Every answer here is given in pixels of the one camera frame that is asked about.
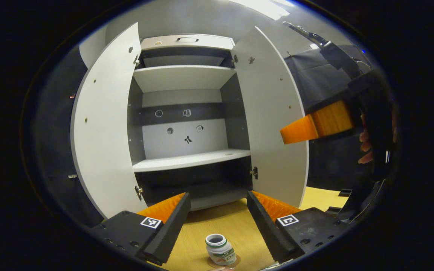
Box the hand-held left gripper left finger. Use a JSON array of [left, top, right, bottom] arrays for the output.
[[89, 192, 191, 266]]

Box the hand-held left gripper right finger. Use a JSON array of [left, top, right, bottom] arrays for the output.
[[246, 190, 349, 263]]

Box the white bottle green label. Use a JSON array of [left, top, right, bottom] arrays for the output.
[[205, 233, 237, 266]]

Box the grey cabinet door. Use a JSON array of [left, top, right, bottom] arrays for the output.
[[70, 22, 148, 219], [231, 26, 310, 208]]

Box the grey cabinet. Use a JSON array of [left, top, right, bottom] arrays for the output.
[[128, 33, 259, 211]]

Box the grey cabinet shelf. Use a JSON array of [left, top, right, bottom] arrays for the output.
[[133, 65, 237, 93], [132, 149, 251, 173]]

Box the grey cabinet drawer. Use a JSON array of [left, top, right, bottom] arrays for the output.
[[141, 34, 235, 51]]

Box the black backdrop cloth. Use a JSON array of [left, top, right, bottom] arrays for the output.
[[32, 45, 104, 226], [284, 45, 376, 192]]

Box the long ceiling light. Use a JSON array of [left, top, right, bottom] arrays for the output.
[[232, 0, 290, 21]]

